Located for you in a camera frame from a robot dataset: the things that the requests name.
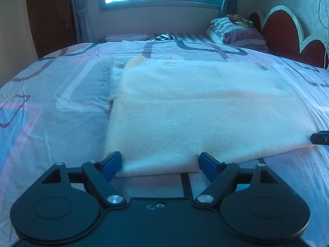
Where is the cream knit sweater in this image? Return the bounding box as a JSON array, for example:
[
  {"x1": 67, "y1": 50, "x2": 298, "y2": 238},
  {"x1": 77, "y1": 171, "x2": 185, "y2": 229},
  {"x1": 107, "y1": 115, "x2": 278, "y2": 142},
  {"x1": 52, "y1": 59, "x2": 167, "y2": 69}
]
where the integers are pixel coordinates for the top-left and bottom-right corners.
[{"x1": 104, "y1": 56, "x2": 319, "y2": 176}]

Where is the pastel patterned bed quilt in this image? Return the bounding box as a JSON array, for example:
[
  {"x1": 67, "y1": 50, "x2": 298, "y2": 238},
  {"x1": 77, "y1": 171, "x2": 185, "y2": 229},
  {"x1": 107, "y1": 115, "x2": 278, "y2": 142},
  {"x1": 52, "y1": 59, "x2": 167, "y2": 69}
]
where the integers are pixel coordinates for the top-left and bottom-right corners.
[{"x1": 1, "y1": 40, "x2": 328, "y2": 246}]

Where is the red white bed headboard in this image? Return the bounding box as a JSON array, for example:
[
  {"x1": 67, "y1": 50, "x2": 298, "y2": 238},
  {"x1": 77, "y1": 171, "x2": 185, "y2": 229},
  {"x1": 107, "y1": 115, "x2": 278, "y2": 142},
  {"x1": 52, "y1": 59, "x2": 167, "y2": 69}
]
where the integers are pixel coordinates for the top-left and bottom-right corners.
[{"x1": 248, "y1": 5, "x2": 328, "y2": 69}]

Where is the pink flat pillow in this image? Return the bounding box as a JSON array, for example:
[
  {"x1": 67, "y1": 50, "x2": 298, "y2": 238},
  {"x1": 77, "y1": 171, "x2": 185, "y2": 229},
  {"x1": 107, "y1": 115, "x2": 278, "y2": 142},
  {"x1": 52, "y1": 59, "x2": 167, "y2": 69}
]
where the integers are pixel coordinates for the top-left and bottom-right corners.
[{"x1": 104, "y1": 33, "x2": 153, "y2": 42}]

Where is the striped bed sheet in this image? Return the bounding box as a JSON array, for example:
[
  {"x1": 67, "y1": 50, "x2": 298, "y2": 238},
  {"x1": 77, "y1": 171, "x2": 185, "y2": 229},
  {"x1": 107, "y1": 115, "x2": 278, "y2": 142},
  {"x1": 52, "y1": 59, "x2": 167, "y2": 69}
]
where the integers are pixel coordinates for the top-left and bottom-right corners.
[{"x1": 154, "y1": 32, "x2": 215, "y2": 44}]

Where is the striped pillow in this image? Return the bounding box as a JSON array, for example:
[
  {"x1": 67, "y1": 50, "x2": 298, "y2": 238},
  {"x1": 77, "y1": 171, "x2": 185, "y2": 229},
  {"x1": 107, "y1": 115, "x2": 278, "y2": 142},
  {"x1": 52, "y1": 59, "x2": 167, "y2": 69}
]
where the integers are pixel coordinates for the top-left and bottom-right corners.
[{"x1": 206, "y1": 17, "x2": 268, "y2": 52}]

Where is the gold patterned cloth on pillow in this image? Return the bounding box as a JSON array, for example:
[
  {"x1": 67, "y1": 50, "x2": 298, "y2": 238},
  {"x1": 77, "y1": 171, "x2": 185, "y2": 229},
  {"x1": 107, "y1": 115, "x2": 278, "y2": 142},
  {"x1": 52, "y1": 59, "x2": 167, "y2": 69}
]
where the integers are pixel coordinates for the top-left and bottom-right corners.
[{"x1": 226, "y1": 14, "x2": 255, "y2": 28}]

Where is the black white striped cloth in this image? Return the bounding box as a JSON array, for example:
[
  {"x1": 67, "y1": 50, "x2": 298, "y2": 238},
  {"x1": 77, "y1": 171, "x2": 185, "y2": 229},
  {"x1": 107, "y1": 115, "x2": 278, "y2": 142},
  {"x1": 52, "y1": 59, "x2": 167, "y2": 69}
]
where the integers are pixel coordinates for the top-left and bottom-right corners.
[{"x1": 152, "y1": 33, "x2": 178, "y2": 41}]

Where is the dark wooden door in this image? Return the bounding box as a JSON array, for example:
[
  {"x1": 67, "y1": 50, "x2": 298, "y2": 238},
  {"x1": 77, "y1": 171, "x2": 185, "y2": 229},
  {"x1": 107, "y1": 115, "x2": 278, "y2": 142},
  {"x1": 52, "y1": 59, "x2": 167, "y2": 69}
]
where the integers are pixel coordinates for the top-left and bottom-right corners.
[{"x1": 26, "y1": 0, "x2": 77, "y2": 58}]

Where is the left grey curtain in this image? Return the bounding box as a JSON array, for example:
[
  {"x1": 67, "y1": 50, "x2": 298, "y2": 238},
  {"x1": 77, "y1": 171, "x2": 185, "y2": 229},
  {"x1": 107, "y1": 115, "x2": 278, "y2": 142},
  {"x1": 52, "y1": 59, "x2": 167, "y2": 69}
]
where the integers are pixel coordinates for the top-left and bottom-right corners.
[{"x1": 71, "y1": 0, "x2": 94, "y2": 43}]

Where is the hanging wall cable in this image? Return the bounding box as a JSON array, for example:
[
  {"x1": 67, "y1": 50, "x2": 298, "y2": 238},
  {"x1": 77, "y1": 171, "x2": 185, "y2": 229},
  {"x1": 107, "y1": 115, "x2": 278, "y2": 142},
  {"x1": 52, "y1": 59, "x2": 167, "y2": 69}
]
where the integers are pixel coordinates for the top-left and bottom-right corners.
[{"x1": 318, "y1": 0, "x2": 329, "y2": 69}]

